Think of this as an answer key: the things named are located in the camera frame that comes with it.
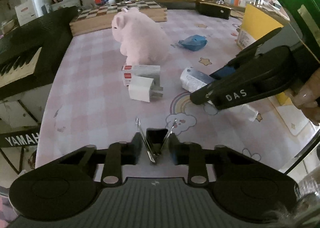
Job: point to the white red small box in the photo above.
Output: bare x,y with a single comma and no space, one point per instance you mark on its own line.
149,71

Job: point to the black Yamaha keyboard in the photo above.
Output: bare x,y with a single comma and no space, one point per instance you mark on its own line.
30,58

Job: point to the pink checkered tablecloth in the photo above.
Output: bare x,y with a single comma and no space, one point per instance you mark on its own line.
89,104

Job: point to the pink plush pig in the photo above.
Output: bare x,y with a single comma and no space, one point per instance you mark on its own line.
142,40

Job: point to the yellow cardboard box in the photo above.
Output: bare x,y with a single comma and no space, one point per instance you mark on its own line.
256,24

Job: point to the white spray bottle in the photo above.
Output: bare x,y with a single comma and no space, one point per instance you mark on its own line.
192,80

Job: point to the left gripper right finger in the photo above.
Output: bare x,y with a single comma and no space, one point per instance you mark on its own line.
190,154

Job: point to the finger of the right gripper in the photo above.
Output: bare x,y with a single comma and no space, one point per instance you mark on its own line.
222,73
225,91

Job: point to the white charger plug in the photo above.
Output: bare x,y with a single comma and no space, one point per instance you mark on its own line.
144,89

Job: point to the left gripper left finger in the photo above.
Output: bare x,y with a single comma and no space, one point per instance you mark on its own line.
118,155

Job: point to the black brown small case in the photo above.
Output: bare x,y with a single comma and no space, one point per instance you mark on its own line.
212,9

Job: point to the person right hand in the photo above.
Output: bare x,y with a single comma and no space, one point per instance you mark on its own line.
306,98

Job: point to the wooden chess board box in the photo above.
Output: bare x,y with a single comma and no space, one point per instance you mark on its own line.
95,19

